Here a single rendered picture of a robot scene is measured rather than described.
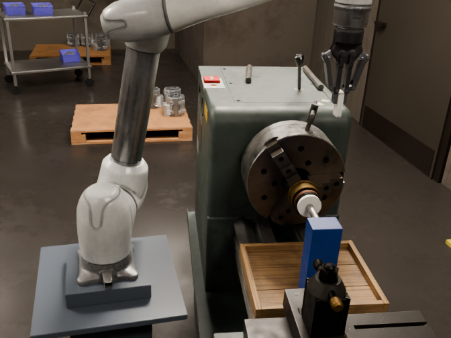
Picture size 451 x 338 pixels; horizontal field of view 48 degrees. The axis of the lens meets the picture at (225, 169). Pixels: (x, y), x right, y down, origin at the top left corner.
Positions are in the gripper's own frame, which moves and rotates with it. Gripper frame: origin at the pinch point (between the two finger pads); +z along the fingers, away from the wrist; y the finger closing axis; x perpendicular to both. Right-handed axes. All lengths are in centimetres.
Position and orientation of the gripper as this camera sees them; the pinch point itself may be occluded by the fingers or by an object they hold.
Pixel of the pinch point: (338, 103)
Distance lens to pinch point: 142.6
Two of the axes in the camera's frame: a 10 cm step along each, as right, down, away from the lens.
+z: -0.4, 9.0, 4.3
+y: 9.9, -0.1, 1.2
